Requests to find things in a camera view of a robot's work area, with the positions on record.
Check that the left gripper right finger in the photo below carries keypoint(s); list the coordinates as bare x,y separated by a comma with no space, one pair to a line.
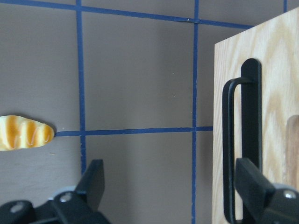
266,202

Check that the black metal drawer handle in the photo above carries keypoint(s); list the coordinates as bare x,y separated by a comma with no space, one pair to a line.
250,82

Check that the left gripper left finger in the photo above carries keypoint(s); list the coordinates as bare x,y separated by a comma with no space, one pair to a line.
79,206

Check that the toy bread roll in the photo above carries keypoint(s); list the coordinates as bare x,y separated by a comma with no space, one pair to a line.
17,132

